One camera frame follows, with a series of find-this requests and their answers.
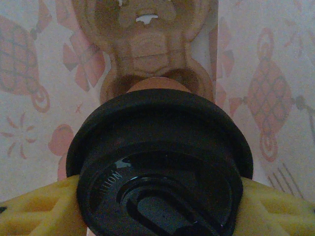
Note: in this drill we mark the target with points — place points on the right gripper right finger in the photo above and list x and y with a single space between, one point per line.
275 211

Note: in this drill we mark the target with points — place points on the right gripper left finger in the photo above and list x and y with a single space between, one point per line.
37 211

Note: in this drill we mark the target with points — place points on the black plastic cup lid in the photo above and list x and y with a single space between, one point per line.
160 137

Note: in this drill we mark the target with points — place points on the brown paper cup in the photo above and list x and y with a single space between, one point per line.
157 84

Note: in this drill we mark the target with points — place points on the cardboard cup carrier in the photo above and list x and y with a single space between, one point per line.
152 49

